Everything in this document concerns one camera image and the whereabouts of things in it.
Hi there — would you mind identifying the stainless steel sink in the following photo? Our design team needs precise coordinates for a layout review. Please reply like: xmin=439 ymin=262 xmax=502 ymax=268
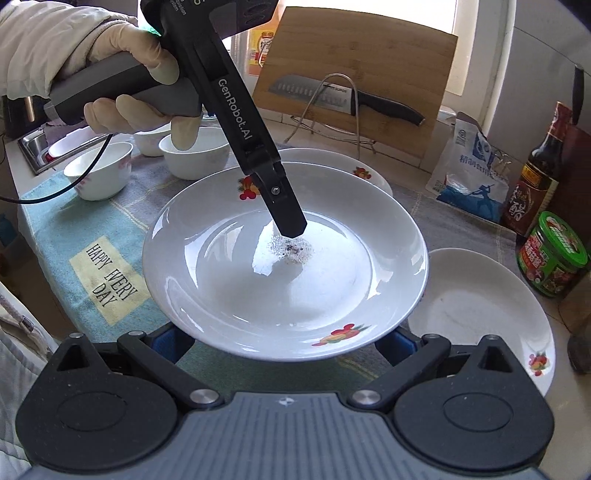
xmin=17 ymin=128 xmax=108 ymax=176

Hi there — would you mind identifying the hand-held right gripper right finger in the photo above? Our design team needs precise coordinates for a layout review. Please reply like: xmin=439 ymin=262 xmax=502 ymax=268
xmin=348 ymin=325 xmax=519 ymax=415

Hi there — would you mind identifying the bamboo cutting board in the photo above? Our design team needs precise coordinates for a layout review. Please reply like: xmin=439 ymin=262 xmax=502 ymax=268
xmin=252 ymin=7 xmax=459 ymax=174

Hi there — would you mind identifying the large white floral plate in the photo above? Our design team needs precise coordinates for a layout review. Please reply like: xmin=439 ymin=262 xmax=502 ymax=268
xmin=142 ymin=161 xmax=429 ymax=362

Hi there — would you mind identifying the person's left forearm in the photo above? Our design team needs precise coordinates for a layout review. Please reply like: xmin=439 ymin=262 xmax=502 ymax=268
xmin=0 ymin=4 xmax=118 ymax=100

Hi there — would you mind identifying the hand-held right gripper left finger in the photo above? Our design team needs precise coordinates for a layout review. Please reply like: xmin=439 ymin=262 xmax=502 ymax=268
xmin=44 ymin=323 xmax=225 ymax=415

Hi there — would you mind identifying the person's left hand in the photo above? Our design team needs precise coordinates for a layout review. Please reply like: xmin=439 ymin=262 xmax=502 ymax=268
xmin=68 ymin=21 xmax=201 ymax=151

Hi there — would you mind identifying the dark sauce bottle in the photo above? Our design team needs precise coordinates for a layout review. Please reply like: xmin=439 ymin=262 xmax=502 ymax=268
xmin=501 ymin=102 xmax=575 ymax=238

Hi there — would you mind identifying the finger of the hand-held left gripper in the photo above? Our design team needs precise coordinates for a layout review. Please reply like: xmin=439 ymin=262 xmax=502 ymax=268
xmin=244 ymin=159 xmax=308 ymax=239

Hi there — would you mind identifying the blue grey dish mat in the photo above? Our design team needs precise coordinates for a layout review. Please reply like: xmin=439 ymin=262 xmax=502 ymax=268
xmin=17 ymin=131 xmax=525 ymax=398

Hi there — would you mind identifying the yellow labelled cooking wine bottle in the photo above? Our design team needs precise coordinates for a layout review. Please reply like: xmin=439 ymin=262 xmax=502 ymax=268
xmin=248 ymin=18 xmax=279 ymax=77

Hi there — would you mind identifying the metal wire rack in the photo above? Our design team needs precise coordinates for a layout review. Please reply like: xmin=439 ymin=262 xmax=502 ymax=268
xmin=285 ymin=73 xmax=377 ymax=155

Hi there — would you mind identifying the person's white quilted jacket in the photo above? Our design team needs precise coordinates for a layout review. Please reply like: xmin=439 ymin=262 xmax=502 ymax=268
xmin=0 ymin=281 xmax=62 ymax=462

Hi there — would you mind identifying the white bowl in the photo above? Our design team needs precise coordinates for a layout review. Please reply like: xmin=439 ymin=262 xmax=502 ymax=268
xmin=133 ymin=122 xmax=174 ymax=158
xmin=63 ymin=141 xmax=134 ymax=201
xmin=158 ymin=127 xmax=232 ymax=181

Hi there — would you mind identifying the white blue salt bag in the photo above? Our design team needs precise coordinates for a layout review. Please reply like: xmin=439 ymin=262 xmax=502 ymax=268
xmin=425 ymin=112 xmax=518 ymax=224

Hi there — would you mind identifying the black cable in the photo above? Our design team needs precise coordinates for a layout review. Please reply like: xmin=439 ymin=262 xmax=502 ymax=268
xmin=0 ymin=133 xmax=114 ymax=205

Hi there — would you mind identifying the green lidded sauce jar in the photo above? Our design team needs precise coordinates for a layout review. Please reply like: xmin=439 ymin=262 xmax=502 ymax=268
xmin=516 ymin=211 xmax=589 ymax=298

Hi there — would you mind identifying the black handled kitchen knife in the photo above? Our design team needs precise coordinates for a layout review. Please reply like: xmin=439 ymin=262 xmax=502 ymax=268
xmin=269 ymin=74 xmax=426 ymax=127

